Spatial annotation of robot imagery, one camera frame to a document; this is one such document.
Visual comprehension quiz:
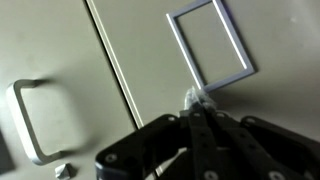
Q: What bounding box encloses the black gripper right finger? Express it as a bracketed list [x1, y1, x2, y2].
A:
[199, 91, 320, 180]

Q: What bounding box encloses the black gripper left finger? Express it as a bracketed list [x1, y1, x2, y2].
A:
[94, 87, 215, 180]

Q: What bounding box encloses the small silver drawer latch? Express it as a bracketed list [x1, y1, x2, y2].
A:
[54, 162, 73, 180]

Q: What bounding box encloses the silver empty label holder frame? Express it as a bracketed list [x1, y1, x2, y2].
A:
[165, 0, 256, 94]

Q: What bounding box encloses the silver handle of labelled drawer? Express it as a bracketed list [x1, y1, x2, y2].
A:
[5, 79, 65, 166]

